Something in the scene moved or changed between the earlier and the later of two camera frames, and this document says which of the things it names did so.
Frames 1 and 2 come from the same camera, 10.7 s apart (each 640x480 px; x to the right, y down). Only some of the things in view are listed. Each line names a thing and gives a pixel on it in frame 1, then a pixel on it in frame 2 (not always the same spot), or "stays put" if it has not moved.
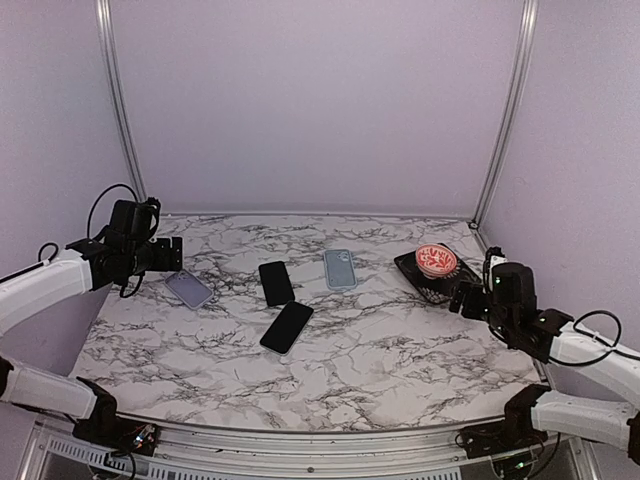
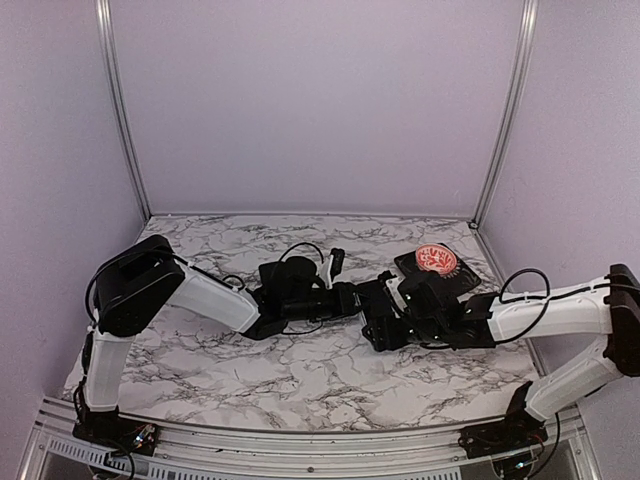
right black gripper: (458, 296) to (384, 330)
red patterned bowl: (435, 261) stays put
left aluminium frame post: (116, 93) stays put
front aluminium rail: (197, 452) stays put
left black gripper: (164, 263) to (346, 293)
